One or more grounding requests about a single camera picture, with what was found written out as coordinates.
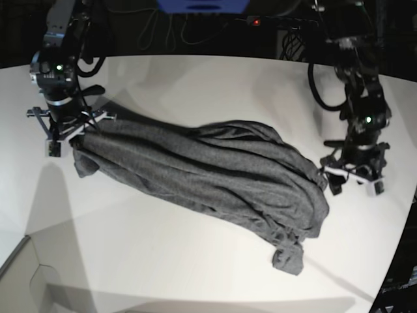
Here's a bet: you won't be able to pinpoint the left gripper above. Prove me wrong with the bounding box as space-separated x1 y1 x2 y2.
320 128 390 196

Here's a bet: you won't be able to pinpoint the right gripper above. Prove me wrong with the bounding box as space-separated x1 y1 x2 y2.
26 74 117 157

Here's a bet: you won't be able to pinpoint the grey t-shirt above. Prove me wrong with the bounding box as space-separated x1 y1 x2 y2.
71 104 329 275

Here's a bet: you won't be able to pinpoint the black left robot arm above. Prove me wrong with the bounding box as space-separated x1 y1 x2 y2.
308 1 392 196

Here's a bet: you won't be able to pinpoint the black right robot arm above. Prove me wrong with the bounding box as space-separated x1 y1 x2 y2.
26 1 116 158

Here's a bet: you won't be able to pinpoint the blue box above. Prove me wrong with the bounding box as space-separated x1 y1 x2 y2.
157 0 250 14

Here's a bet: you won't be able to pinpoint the black power strip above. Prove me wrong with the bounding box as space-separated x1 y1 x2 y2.
244 16 319 28

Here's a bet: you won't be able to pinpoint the grey cables behind table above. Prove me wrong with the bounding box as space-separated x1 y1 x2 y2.
136 6 229 52

